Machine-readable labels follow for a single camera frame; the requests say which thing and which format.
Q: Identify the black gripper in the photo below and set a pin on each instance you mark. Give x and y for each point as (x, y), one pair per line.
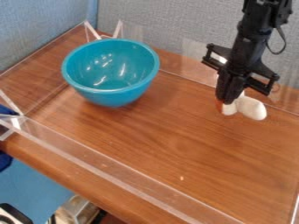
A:
(239, 73)

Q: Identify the brown and white toy mushroom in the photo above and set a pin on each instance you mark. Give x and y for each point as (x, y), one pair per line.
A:
(250, 107)

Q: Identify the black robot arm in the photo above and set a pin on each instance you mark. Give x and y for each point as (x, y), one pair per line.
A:
(263, 16)

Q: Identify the blue ceramic bowl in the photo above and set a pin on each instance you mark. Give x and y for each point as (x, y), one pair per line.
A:
(111, 71)

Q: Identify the clear acrylic table barrier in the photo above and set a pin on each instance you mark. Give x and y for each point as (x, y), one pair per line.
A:
(164, 161)

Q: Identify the metal table leg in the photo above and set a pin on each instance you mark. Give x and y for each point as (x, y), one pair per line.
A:
(76, 211)

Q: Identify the dark blue cloth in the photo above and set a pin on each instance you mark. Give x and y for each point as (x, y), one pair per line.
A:
(5, 159)

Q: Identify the black object bottom left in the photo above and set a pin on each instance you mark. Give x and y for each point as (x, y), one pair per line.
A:
(12, 216)

